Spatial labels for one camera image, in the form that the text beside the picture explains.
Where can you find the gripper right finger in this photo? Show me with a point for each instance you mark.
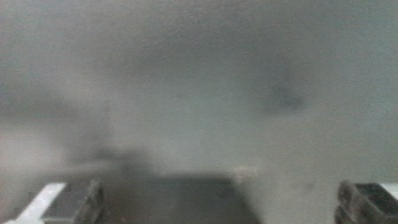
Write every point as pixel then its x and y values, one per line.
pixel 366 203

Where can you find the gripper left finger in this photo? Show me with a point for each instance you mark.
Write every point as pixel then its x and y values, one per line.
pixel 68 204

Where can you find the white drawer cabinet box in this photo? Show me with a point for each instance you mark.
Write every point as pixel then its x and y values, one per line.
pixel 169 92

